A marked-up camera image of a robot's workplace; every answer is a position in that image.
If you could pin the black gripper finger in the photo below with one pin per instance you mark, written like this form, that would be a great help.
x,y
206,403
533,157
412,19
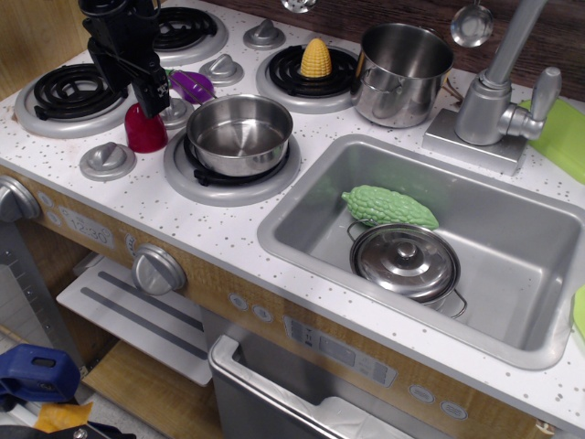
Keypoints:
x,y
152,92

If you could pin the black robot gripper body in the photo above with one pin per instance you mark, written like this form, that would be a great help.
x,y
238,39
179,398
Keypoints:
x,y
121,43

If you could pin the grey stove knob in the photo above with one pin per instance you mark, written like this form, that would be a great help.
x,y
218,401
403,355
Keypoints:
x,y
108,162
223,71
176,115
265,36

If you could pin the red sweet potato toy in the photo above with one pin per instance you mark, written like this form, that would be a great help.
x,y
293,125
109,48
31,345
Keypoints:
x,y
144,135

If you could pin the small steel pan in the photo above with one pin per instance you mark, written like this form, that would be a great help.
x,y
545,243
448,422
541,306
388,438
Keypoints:
x,y
240,135

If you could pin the purple eggplant toy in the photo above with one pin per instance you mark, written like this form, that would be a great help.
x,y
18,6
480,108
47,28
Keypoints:
x,y
193,87

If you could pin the back left black burner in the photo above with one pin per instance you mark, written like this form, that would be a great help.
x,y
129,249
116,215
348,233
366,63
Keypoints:
x,y
188,35

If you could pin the black burner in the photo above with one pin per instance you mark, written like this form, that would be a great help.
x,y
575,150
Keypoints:
x,y
191,180
279,78
188,35
71,102

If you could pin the front left black burner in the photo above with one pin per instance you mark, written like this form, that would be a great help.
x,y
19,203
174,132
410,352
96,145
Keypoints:
x,y
71,102

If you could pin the front right black burner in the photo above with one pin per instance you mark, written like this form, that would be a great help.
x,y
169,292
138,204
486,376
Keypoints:
x,y
191,180

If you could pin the back right black burner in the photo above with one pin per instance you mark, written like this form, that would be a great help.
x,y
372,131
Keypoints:
x,y
279,78

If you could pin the yellow corn toy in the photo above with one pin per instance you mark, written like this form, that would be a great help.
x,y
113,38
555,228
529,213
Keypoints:
x,y
316,61

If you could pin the hanging steel utensil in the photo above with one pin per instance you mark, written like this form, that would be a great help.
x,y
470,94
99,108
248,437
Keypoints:
x,y
299,6

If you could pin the grey oven knob left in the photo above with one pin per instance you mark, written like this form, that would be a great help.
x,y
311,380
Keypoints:
x,y
16,201

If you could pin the grey oven knob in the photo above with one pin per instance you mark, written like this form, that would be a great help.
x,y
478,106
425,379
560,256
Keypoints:
x,y
156,272
16,201

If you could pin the grey oven knob centre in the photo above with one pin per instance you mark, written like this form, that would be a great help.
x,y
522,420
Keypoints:
x,y
156,272

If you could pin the white oven shelf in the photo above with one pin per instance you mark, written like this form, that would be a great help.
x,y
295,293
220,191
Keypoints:
x,y
167,328

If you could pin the large steel pot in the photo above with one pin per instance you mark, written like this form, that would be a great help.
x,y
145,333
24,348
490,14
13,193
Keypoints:
x,y
399,73

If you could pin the grey oven door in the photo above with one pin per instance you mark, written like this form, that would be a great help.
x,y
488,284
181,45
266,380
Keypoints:
x,y
29,314

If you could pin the green bitter gourd toy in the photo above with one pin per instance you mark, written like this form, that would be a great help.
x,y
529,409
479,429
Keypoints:
x,y
383,206

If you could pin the blue clamp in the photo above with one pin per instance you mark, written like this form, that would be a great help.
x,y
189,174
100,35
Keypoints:
x,y
31,373

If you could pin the small lidded steel pot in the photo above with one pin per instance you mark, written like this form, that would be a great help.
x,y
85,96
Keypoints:
x,y
408,260

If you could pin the grey dishwasher door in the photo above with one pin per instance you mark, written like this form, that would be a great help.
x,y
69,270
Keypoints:
x,y
253,406

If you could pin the hanging steel ladle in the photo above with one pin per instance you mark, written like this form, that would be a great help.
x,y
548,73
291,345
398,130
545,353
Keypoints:
x,y
472,25

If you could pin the silver toy faucet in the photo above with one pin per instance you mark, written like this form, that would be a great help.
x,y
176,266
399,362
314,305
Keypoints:
x,y
490,131

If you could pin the grey toy sink basin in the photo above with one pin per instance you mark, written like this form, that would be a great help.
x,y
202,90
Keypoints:
x,y
521,253

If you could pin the green cutting board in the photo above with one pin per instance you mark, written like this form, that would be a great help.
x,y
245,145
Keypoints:
x,y
562,139

